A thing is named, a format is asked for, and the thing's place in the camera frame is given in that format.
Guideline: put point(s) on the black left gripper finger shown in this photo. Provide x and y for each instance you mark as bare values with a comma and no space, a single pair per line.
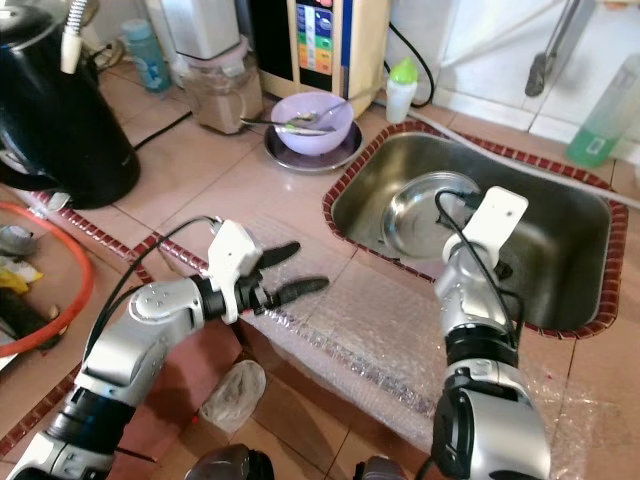
280,254
305,290

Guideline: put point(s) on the round steel plate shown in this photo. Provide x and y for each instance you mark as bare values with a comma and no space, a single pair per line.
345,159
415,215

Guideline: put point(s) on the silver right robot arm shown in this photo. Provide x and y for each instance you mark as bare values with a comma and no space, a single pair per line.
470,300

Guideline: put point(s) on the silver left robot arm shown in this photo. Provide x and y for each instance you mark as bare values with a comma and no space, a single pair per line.
150,335

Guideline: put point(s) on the thin white pipe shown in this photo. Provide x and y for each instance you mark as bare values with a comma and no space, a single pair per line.
510,149

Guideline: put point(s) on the clear bubble wrap sheet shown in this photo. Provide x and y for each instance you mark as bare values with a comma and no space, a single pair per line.
380,340

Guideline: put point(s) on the stainless steel sink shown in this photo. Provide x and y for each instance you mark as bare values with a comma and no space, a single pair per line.
560,230

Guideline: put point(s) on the crumpled clear plastic bag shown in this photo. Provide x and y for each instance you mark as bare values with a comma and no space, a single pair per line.
233,398

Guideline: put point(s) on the purple plastic bowl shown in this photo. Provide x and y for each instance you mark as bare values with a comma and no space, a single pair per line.
315,143

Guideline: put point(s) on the small white bottle green cap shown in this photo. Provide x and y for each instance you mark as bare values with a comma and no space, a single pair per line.
400,98

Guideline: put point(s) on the clear bottle with green liquid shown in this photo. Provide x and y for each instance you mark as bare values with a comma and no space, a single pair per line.
595,140

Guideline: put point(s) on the grey metal faucet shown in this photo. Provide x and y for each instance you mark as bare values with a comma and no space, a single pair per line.
538,75

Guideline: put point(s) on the grey gas regulator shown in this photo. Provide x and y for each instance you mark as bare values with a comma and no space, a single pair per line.
15,242

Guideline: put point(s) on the clear jar with brown contents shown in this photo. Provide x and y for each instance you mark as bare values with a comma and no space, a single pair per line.
222,100

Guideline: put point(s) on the yellow and white rag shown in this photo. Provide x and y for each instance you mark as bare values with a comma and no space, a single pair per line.
20,278

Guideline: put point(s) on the dark right robot foot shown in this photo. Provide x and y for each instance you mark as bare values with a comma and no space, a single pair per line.
380,470

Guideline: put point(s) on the black electric kettle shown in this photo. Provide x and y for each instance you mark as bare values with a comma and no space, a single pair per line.
60,130

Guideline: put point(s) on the beige water ionizer with panel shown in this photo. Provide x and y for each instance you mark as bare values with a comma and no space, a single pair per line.
320,45

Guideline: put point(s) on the large white bottle green cap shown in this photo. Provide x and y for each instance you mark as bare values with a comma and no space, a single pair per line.
168,60

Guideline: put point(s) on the teal plastic bottle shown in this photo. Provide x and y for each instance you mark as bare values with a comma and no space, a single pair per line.
142,60

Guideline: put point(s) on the white appliance housing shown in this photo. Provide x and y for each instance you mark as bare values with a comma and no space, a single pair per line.
205,25

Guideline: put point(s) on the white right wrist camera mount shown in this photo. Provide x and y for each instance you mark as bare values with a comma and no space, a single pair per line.
495,220

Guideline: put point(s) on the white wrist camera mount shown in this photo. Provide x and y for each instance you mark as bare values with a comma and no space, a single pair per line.
495,220
235,255

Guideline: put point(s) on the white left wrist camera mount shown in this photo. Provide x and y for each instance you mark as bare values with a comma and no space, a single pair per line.
235,255

